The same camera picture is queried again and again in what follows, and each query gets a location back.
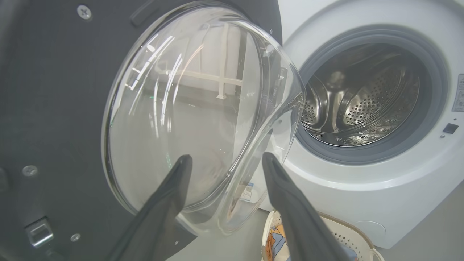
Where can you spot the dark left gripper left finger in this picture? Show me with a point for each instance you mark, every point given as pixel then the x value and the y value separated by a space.
pixel 156 224

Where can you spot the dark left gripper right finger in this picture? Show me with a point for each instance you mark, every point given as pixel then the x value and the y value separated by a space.
pixel 301 224

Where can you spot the grey warning sticker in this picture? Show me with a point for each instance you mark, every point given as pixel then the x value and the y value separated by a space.
pixel 459 94

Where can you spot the cream perforated laundry basket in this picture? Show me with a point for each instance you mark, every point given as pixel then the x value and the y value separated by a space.
pixel 348 235

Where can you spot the white front-load washing machine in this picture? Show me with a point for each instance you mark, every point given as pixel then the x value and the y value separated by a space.
pixel 362 188

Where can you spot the round white filter cover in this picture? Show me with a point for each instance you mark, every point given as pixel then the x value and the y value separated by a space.
pixel 371 230

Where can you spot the blue energy label sticker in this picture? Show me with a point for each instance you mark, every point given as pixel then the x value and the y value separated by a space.
pixel 246 192

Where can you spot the black round glass washer door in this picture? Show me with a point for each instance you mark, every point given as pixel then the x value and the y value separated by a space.
pixel 54 108

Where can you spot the blue cartoon print garment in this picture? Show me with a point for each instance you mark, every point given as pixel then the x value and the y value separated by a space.
pixel 348 254

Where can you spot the blue garment with orange print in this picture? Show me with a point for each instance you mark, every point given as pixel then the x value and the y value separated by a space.
pixel 276 243

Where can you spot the black door latch socket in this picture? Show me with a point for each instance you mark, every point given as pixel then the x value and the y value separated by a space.
pixel 450 128

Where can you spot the stainless steel washing machine drum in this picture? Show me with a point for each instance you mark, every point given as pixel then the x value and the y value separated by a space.
pixel 377 98

